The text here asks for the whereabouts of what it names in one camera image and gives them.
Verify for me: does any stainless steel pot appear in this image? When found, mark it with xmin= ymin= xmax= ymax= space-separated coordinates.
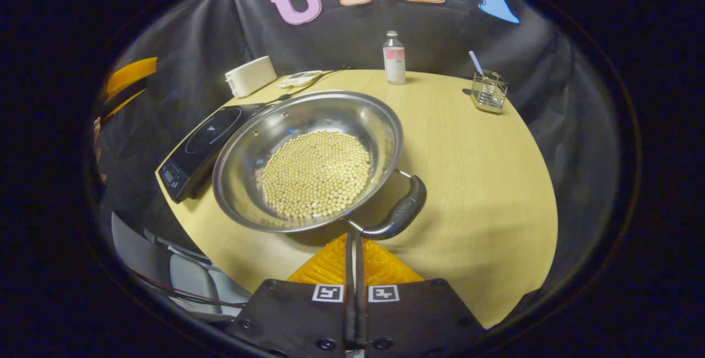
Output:
xmin=212 ymin=90 xmax=427 ymax=240

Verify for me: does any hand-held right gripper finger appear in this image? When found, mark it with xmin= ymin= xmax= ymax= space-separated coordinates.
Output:
xmin=354 ymin=231 xmax=486 ymax=356
xmin=229 ymin=234 xmax=354 ymax=356

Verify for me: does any white divided bean dish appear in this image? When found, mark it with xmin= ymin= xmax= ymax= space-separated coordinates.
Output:
xmin=277 ymin=70 xmax=323 ymax=89

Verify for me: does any clear square holder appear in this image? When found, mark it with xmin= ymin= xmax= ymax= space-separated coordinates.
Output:
xmin=471 ymin=70 xmax=508 ymax=115

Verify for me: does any clear bottle with pink label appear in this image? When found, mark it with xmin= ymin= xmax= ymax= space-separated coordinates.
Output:
xmin=383 ymin=30 xmax=406 ymax=85

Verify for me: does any black induction cooktop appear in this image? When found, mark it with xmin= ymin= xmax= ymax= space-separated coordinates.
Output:
xmin=156 ymin=103 xmax=270 ymax=204

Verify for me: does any white toaster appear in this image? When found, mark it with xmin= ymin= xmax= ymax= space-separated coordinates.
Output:
xmin=225 ymin=56 xmax=278 ymax=98

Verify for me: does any grey chair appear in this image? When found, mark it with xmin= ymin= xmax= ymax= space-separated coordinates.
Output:
xmin=110 ymin=212 xmax=251 ymax=323

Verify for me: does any black power cable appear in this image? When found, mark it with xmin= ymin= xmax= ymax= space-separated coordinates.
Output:
xmin=264 ymin=66 xmax=350 ymax=106

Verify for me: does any pile of yellow soybeans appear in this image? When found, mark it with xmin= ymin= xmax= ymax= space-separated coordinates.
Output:
xmin=262 ymin=130 xmax=372 ymax=220

